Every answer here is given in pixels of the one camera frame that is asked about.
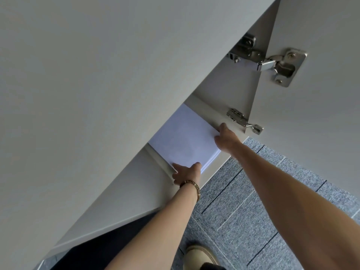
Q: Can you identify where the person's right hand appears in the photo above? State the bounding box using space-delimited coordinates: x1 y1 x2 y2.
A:
214 122 243 155

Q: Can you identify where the person's left hand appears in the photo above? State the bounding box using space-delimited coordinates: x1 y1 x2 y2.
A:
172 162 202 186

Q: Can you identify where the stack of white paper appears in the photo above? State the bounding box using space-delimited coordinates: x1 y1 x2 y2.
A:
148 103 223 174

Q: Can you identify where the person's left forearm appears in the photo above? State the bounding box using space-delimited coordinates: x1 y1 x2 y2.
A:
105 183 199 270

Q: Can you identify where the person's right forearm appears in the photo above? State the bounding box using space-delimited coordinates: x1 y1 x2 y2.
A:
231 142 360 270

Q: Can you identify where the small metal door hinge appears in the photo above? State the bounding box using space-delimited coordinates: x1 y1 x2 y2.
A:
227 108 264 135

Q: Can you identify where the large metal door hinge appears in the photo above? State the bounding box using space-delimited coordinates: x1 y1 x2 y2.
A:
229 34 308 88

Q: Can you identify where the beige shoe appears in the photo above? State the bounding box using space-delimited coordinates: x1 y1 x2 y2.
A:
183 244 220 270

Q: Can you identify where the grey cabinet door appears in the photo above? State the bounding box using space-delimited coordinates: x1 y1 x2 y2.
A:
247 0 360 194

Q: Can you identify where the grey cabinet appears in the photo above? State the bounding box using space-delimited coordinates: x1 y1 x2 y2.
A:
0 0 281 270

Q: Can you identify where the brown beaded bracelet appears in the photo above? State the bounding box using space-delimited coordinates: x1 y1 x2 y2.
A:
179 180 201 202

